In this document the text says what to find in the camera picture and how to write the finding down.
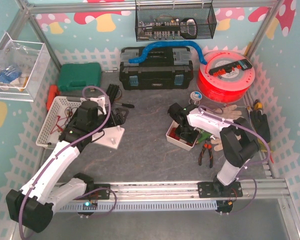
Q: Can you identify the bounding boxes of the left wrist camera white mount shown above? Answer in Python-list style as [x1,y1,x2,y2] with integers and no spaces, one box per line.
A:
[89,95,108,116]

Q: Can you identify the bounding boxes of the white knit glove lower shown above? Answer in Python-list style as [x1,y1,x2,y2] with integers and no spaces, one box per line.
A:
[210,138,223,152]

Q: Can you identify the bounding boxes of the white peg base plate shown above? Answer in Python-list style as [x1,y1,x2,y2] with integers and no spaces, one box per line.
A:
[92,125,125,149]

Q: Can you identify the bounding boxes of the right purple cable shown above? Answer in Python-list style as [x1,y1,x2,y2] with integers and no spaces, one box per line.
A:
[197,104,272,216]

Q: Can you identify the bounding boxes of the purple cable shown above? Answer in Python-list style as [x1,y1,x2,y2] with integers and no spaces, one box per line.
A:
[197,104,272,216]
[18,86,118,240]

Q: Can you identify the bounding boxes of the brown kapton tape roll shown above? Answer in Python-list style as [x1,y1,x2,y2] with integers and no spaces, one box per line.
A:
[114,89,122,101]

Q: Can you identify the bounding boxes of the white knit glove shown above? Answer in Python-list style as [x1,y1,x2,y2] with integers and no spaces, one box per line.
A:
[212,104,242,120]
[210,138,223,152]

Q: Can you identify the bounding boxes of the solder wire spool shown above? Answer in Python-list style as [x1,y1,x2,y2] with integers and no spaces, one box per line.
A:
[188,91,203,106]

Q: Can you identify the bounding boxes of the black aluminium extrusion bar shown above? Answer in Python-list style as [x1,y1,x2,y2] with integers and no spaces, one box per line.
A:
[106,84,120,103]

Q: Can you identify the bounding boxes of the black plastic toolbox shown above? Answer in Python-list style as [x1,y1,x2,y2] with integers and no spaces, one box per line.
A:
[119,46,194,91]

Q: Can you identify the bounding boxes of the orange handled pliers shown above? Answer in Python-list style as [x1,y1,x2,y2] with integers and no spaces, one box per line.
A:
[198,142,215,169]

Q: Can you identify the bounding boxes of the black terminal strip red buttons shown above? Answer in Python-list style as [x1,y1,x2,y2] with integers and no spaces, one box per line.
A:
[208,59,253,77]

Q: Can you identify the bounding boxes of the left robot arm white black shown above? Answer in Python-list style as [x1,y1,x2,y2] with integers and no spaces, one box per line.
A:
[6,96,113,239]

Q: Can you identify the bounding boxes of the black rubber glove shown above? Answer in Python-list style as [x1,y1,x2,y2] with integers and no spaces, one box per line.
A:
[249,110,271,144]

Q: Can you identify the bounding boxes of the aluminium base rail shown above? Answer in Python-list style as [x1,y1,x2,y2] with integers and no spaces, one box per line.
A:
[54,177,290,201]

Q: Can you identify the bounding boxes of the clear acrylic wall box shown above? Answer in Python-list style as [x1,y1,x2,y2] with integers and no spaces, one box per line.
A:
[0,32,51,102]

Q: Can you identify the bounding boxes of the small black screwdriver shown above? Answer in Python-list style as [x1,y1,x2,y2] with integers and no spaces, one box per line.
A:
[115,102,135,109]

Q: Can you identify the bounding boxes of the white knit glove upper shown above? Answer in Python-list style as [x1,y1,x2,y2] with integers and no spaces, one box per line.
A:
[212,104,242,120]

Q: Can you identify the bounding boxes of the blue corrugated hose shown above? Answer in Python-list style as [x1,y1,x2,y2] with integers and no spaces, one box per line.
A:
[128,40,209,66]

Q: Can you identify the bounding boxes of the orange tool handle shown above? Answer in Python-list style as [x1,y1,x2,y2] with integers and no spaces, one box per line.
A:
[46,84,60,111]

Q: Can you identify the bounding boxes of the white tray of springs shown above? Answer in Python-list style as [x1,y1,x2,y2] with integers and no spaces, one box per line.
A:
[165,120,200,151]

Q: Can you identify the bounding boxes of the black wire mesh basket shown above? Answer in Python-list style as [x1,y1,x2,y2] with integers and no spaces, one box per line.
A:
[135,0,217,42]

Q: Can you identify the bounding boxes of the black device in basket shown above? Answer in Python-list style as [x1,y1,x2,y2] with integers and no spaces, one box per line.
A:
[58,109,78,143]

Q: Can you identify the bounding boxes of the green plastic tool case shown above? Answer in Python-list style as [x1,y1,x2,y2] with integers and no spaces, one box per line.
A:
[57,62,102,92]

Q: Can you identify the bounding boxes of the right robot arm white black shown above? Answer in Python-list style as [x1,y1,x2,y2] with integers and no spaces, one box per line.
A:
[167,103,260,196]

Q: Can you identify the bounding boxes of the blue white glove in box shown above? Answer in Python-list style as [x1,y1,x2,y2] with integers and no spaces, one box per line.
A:
[0,65,22,86]

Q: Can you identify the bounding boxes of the red filament spool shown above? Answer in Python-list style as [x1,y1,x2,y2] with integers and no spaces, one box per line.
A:
[197,50,256,104]

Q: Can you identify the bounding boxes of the white perforated plastic basket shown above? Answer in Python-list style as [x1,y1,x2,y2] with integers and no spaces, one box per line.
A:
[36,96,85,150]

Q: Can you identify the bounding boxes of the grey slotted cable duct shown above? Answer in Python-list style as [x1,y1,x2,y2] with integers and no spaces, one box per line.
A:
[58,200,217,213]

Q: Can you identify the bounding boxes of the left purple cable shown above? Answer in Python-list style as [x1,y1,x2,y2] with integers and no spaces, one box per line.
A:
[18,86,118,240]

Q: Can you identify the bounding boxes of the green hose nozzle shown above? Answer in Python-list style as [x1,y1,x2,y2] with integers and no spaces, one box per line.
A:
[196,130,216,144]

